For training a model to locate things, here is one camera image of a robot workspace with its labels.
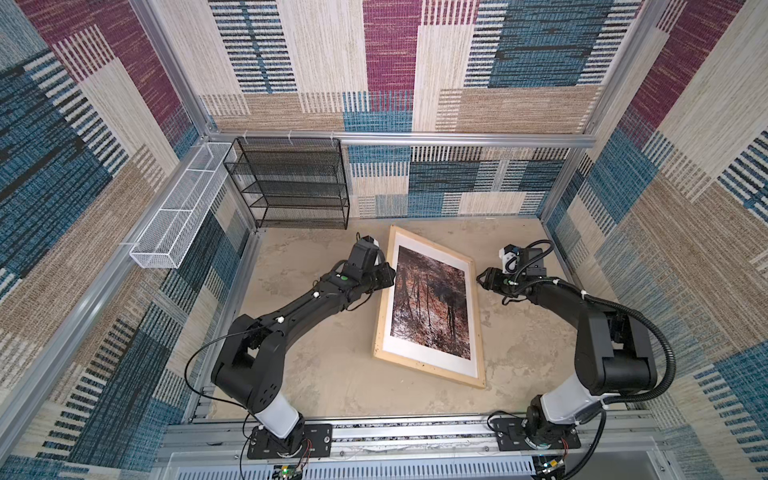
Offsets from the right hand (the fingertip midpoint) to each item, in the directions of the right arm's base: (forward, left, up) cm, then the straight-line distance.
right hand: (485, 282), depth 95 cm
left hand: (0, +28, +9) cm, 30 cm away
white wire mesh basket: (+10, +97, +13) cm, 98 cm away
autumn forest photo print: (-8, +18, +2) cm, 20 cm away
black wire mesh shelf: (+37, +63, +11) cm, 74 cm away
